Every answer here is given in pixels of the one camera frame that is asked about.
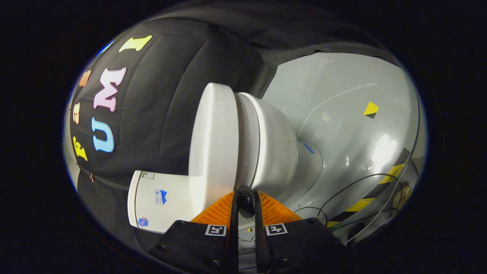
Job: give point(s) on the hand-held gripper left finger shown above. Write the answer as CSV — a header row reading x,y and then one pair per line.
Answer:
x,y
235,236

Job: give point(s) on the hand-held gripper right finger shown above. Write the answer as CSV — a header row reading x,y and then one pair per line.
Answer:
x,y
259,236

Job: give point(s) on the white toilet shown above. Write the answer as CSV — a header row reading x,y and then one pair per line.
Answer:
x,y
274,152

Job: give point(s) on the yellow black hazard tape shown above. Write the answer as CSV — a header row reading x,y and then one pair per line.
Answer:
x,y
357,205

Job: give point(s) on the beige round floor socket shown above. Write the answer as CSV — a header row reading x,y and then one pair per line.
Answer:
x,y
402,195

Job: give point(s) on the black backdrop cloth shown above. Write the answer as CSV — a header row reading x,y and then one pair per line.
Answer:
x,y
167,95

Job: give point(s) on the yellow square floor sticker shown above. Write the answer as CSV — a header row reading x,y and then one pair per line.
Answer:
x,y
371,108

